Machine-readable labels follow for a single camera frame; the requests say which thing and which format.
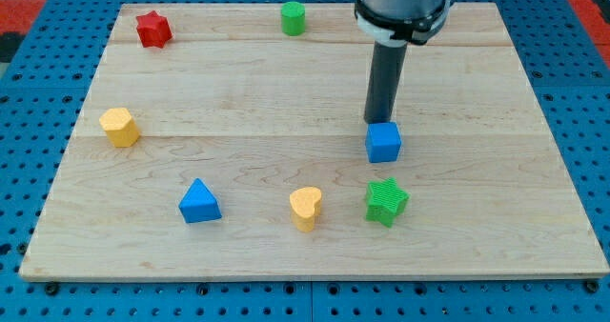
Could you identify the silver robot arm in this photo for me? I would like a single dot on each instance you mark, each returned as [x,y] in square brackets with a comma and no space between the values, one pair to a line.
[402,9]

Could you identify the blue cube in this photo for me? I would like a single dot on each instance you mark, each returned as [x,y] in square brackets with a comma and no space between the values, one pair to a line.
[383,142]

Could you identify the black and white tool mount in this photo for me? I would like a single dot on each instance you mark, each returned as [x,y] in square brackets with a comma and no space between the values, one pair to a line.
[398,32]

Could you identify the yellow hexagon block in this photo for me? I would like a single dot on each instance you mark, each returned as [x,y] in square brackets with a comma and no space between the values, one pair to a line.
[119,126]

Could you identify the wooden board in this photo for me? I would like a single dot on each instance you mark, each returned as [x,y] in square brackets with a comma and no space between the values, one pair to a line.
[256,114]

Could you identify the green star block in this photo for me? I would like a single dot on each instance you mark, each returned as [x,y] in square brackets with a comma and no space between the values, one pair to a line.
[385,201]

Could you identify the blue triangle block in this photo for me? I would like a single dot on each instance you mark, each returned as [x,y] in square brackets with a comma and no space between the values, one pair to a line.
[199,204]

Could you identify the yellow heart block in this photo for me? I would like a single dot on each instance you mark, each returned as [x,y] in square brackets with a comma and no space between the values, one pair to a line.
[305,206]

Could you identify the green cylinder block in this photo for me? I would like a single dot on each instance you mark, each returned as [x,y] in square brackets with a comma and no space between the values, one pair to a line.
[293,18]

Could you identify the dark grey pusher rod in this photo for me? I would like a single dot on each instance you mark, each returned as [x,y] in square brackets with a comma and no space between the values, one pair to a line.
[386,68]

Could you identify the red star block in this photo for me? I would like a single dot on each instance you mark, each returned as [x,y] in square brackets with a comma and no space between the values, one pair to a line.
[153,30]

